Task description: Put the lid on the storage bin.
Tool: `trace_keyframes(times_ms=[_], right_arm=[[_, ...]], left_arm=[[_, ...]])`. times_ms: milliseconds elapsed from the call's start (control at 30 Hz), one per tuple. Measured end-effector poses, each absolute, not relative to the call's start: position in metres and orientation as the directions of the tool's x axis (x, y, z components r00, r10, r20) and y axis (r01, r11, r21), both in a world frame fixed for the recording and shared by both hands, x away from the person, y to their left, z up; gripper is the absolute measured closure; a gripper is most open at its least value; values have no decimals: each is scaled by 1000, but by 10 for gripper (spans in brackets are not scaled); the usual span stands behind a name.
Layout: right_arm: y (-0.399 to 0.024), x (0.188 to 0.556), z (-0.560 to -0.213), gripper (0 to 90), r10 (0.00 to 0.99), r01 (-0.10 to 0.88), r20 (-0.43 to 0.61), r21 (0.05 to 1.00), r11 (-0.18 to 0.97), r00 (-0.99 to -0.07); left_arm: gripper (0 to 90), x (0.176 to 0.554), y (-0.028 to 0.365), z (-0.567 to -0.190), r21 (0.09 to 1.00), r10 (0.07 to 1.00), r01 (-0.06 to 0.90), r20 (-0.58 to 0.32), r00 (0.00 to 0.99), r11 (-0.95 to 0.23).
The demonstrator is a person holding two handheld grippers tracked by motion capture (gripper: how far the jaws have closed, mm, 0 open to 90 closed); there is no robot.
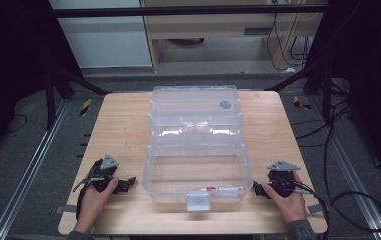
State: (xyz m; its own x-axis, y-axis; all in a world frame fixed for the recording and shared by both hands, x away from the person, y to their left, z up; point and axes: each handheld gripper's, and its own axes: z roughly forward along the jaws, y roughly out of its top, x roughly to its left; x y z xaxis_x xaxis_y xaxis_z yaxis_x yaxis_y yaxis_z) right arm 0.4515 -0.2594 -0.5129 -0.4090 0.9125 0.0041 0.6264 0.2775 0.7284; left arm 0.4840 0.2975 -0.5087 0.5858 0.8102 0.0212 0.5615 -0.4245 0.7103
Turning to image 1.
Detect grey tape strip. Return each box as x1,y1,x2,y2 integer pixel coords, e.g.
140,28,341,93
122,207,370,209
307,203,324,215
54,204,79,215

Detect black metal stand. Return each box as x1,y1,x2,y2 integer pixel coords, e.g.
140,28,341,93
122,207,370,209
43,63,113,132
263,63,334,125

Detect aluminium floor rail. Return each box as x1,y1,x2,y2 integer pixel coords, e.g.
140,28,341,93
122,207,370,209
309,95,381,240
0,99,70,240

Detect yellow black striped tape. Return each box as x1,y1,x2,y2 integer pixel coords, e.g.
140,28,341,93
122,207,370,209
79,98,93,117
292,95,313,111

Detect black curtain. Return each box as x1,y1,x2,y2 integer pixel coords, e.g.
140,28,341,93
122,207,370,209
306,0,381,188
0,0,83,168

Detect light wooden desk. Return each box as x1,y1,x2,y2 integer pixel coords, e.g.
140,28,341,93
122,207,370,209
139,0,330,73

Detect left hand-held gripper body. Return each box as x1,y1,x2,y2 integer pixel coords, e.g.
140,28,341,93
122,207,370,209
88,153,126,194

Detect black floor cables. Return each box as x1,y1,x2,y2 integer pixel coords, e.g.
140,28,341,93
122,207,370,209
290,78,357,188

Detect thin black floor cable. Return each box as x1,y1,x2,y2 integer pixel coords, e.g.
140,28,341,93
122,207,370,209
5,113,29,136

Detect black cables under desk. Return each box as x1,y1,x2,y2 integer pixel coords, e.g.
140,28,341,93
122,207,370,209
265,12,313,73

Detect person's left hand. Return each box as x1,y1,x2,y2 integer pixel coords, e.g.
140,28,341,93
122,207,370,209
73,176,120,235

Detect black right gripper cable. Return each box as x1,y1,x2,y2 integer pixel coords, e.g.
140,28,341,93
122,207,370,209
291,181,381,240

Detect black horizontal frame bar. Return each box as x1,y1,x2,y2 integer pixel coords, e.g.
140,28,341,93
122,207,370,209
52,4,328,19

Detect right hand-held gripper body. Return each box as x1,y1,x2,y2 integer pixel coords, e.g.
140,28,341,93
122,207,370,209
265,160,302,198

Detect white cabinet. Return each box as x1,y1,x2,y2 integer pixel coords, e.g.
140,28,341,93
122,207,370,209
48,0,154,70

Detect clear plastic storage box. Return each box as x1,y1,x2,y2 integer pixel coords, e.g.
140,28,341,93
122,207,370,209
141,84,255,213

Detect person's right hand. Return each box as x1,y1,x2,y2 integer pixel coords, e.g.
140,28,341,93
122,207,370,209
262,171,309,225

